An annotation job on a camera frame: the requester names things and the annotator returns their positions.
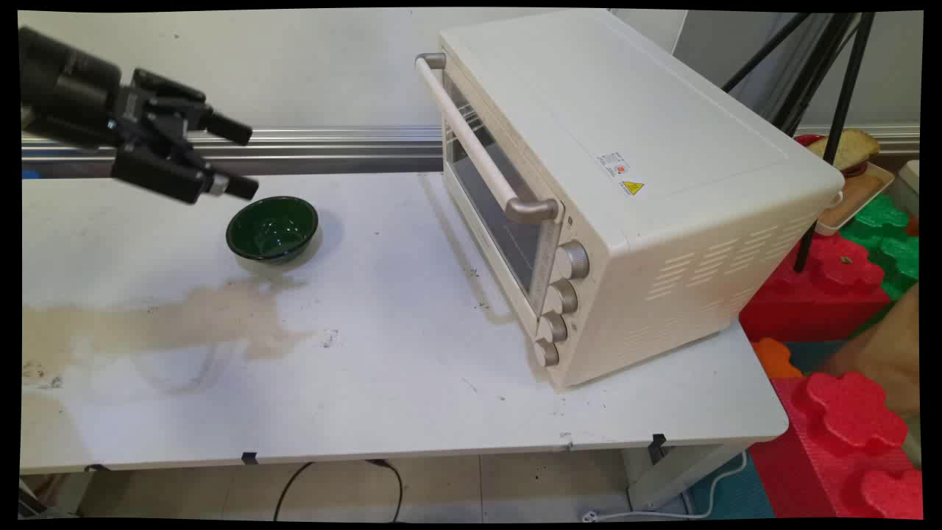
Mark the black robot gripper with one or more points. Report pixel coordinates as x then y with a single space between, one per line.
70 85

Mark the dark green bowl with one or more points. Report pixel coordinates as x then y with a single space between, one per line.
272 230

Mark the black table clip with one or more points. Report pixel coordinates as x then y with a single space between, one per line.
249 458
94 467
656 444

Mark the silver oven knob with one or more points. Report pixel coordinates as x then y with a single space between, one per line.
563 297
553 327
547 353
572 260

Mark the white label sticker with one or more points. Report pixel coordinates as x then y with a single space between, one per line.
613 163

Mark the yellow warning sticker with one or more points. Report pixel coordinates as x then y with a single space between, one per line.
631 188

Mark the cream toaster oven body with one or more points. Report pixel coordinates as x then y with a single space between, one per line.
662 110

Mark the white table leg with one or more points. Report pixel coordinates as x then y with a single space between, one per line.
677 475

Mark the red plate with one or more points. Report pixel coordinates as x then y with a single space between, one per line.
806 139

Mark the orange foam block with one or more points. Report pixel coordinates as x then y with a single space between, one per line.
774 357

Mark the teal foam floor mat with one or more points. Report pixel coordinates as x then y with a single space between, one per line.
736 495

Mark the black tripod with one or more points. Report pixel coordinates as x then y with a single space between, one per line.
846 88

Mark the bread slice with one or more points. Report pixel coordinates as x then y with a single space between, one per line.
850 147

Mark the beige tray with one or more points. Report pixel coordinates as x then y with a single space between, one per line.
854 200

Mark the large red foam block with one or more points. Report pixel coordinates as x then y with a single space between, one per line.
809 456

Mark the green foam block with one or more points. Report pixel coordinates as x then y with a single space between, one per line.
882 213
902 259

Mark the white box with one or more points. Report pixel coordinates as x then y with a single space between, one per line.
911 185

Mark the tan cardboard sheet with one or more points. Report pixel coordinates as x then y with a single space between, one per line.
883 353

